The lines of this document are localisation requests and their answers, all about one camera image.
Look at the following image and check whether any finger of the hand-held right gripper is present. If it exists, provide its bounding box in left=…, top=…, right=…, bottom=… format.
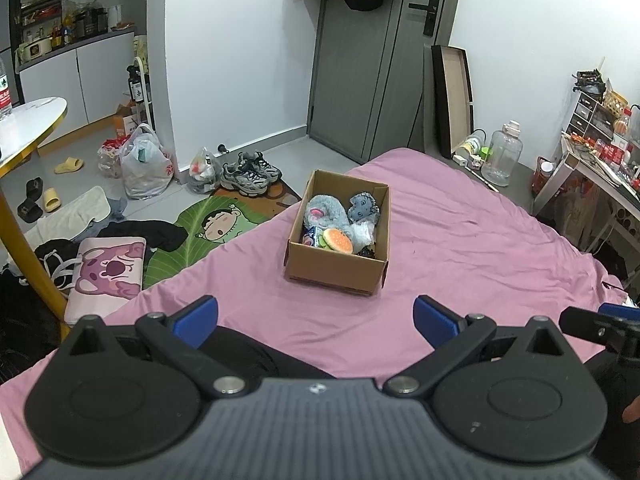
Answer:
left=598, top=303, right=640, bottom=322
left=559, top=306, right=626, bottom=356

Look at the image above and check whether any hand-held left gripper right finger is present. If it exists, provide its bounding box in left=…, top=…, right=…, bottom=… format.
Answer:
left=382, top=295, right=582, bottom=395

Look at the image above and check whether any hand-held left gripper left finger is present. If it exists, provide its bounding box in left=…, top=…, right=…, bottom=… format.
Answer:
left=57, top=295, right=247, bottom=396

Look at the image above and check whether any brown cardboard box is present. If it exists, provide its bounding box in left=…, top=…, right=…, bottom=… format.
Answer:
left=284, top=169, right=391, bottom=297

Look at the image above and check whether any clear bag of white filling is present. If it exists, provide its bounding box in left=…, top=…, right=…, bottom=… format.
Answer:
left=350, top=220, right=376, bottom=253

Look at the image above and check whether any soft burger toy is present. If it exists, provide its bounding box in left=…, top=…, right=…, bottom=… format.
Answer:
left=320, top=228, right=355, bottom=255

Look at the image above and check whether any blue denim heart plush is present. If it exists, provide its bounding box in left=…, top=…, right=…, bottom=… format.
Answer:
left=348, top=191, right=381, bottom=223

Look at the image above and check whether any pink bedsheet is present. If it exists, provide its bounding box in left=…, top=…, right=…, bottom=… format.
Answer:
left=0, top=147, right=631, bottom=471

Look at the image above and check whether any green leaf floor mat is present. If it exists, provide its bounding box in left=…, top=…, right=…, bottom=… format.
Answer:
left=142, top=195, right=273, bottom=291

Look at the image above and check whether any black clothes pile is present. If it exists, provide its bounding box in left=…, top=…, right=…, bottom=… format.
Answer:
left=35, top=220, right=188, bottom=263

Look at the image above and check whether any pink bear print bag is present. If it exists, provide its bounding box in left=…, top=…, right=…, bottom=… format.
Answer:
left=64, top=236, right=147, bottom=323

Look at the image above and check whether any brown paper bag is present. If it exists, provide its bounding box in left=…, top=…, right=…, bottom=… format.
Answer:
left=550, top=185, right=606, bottom=251

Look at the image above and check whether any white desk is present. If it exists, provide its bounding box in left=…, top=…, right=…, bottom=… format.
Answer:
left=532, top=135, right=640, bottom=271

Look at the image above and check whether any blue grey cloth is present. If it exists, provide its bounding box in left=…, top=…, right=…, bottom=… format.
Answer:
left=105, top=197, right=129, bottom=223

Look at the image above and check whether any grey black sneaker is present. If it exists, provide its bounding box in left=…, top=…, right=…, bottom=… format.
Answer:
left=220, top=162, right=271, bottom=197
left=237, top=151, right=282, bottom=181

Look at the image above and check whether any clear plastic trash bag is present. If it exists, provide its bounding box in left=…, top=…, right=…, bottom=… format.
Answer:
left=187, top=146, right=223, bottom=195

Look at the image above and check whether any thin wooden stick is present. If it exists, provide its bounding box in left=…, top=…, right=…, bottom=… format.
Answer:
left=462, top=164, right=500, bottom=192

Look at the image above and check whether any grey plush mouse toy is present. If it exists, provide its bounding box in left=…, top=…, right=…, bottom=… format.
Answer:
left=304, top=194, right=351, bottom=243

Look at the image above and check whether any red bottle with white cap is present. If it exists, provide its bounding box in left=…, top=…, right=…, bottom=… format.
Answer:
left=531, top=156, right=555, bottom=196

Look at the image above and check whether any brown doormat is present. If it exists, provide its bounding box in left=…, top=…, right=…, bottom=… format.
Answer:
left=210, top=175, right=301, bottom=211

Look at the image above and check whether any white plastic bag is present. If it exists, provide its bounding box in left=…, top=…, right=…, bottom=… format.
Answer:
left=120, top=124, right=176, bottom=200

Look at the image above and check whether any black bag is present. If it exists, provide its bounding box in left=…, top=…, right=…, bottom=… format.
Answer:
left=0, top=265, right=66, bottom=378

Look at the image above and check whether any clear plastic water jug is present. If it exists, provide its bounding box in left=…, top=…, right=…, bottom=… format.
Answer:
left=481, top=120, right=524, bottom=187

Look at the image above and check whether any red and clear snack bag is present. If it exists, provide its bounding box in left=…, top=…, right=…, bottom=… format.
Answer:
left=97, top=137, right=125, bottom=179

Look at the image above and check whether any desktop drawer organizer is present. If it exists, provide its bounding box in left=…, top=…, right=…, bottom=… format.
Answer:
left=570, top=91, right=613, bottom=138

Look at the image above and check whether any small open cardboard box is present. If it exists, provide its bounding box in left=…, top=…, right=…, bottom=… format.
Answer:
left=112, top=102, right=141, bottom=136

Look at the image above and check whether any black framed brown board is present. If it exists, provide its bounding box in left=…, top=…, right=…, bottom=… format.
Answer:
left=431, top=44, right=475, bottom=160

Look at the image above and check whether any white narrow rack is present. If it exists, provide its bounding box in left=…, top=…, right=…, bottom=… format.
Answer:
left=132, top=35, right=157, bottom=133

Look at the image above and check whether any black bottle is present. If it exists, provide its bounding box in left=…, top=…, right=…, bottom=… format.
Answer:
left=126, top=65, right=146, bottom=103

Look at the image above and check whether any grey door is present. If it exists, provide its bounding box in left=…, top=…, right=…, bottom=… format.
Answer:
left=306, top=0, right=458, bottom=164

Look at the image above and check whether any round white table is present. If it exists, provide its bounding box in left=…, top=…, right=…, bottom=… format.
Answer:
left=0, top=96, right=71, bottom=336

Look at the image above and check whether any white kitchen cabinet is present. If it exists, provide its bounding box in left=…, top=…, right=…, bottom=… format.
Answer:
left=17, top=30, right=138, bottom=128

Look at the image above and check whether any clear water bottle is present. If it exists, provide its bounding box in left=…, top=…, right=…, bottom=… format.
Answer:
left=0, top=55, right=13, bottom=121

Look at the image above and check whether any row of kitchen jars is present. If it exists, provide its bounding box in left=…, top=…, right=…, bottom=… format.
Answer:
left=12, top=0, right=136, bottom=61

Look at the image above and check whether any black door handle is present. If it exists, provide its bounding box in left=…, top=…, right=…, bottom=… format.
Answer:
left=408, top=0, right=441, bottom=36

